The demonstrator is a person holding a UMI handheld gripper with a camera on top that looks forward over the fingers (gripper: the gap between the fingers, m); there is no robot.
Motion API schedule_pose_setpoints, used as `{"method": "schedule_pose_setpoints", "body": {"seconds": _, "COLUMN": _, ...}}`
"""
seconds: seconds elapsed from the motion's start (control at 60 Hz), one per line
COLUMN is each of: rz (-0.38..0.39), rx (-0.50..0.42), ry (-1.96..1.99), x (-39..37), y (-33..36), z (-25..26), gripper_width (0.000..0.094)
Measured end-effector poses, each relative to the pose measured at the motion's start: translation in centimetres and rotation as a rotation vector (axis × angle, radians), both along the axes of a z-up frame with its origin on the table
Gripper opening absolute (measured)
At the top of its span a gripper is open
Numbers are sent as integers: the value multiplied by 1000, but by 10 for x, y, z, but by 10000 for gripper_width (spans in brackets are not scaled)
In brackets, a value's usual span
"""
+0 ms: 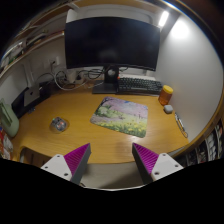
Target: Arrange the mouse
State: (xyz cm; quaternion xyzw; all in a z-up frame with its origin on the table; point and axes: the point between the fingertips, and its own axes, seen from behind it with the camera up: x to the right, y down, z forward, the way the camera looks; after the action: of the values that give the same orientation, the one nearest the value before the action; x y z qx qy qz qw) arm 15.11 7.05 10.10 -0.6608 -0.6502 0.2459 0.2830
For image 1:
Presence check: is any black keyboard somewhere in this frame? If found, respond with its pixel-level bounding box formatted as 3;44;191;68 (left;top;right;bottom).
117;77;162;95

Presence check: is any black monitor stand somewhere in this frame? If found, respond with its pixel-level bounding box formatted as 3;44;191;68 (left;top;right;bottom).
92;66;119;94

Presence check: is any colourful snack packet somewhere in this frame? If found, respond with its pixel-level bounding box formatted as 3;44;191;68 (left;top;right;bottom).
0;126;13;160

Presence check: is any grey cable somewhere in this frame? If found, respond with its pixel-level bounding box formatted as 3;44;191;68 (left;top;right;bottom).
35;68;96;92

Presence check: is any transparent computer mouse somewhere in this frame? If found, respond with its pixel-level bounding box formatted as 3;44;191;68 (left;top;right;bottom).
50;117;68;132

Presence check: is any floral landscape mouse pad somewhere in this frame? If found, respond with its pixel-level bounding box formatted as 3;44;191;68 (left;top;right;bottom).
90;96;148;138

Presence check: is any black laptop stand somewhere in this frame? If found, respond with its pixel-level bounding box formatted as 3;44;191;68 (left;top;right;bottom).
11;82;51;118

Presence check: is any silver laptop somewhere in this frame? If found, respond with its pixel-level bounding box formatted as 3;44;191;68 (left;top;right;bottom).
24;85;40;106

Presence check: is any silver pen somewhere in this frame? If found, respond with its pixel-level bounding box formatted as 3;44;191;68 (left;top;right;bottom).
175;112;188;138

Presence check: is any green bag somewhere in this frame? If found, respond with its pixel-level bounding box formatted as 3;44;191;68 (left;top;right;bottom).
0;99;19;137

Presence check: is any white power strip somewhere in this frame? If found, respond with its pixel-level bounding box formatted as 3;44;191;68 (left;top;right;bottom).
66;71;84;84

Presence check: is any black computer monitor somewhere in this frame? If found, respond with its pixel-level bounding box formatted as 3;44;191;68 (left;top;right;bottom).
65;17;160;71

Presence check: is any wooden wall shelf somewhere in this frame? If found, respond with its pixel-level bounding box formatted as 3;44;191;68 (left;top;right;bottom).
0;0;78;79

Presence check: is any white ceiling light bar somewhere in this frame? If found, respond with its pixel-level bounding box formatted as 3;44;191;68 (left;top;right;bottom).
158;11;169;27

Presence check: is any small white earbuds case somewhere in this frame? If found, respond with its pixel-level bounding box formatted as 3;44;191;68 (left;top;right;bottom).
163;105;173;114

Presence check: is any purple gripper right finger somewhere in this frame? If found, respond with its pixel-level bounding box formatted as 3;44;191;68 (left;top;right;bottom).
132;143;182;185

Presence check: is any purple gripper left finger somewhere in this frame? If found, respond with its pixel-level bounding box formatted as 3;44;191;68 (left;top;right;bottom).
42;144;91;185

